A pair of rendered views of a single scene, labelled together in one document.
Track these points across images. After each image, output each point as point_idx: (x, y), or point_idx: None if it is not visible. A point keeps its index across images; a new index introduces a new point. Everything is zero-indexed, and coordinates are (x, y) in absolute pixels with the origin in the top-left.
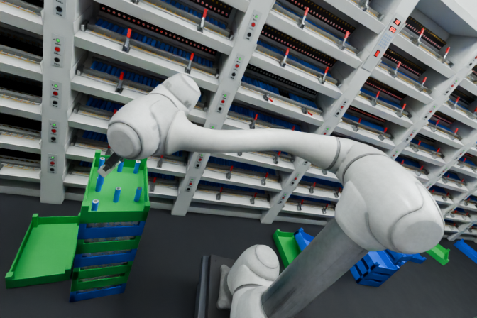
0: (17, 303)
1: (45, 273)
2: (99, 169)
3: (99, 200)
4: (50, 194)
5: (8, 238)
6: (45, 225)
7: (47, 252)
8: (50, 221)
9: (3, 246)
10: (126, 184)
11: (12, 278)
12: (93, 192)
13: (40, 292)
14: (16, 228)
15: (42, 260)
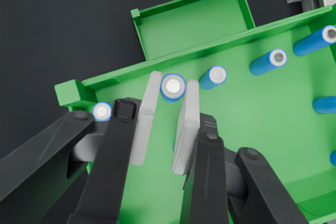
0: (117, 44)
1: (158, 53)
2: (151, 76)
3: (168, 104)
4: None
5: None
6: (237, 5)
7: (191, 36)
8: (242, 8)
9: None
10: (265, 151)
11: (133, 19)
12: (193, 74)
13: (132, 62)
14: None
15: (177, 37)
